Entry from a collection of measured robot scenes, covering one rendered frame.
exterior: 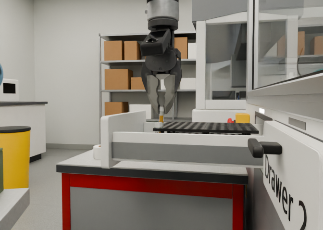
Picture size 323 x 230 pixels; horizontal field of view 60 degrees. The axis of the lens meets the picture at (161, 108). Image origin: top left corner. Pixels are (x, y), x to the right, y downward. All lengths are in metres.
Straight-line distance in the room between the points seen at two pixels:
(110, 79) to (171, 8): 4.06
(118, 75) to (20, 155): 2.14
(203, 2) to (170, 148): 1.10
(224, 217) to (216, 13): 1.03
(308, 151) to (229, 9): 1.32
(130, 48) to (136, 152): 4.05
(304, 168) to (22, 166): 3.08
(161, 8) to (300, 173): 0.48
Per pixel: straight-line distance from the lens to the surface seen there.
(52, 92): 5.64
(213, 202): 0.85
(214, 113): 1.49
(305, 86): 0.33
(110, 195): 0.91
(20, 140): 3.17
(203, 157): 0.57
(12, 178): 3.23
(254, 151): 0.34
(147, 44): 0.56
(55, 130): 5.65
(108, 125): 0.59
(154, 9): 0.66
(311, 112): 0.31
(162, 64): 0.64
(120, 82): 4.64
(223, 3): 1.56
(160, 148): 0.58
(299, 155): 0.29
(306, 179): 0.27
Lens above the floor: 0.97
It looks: 2 degrees down
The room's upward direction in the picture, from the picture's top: straight up
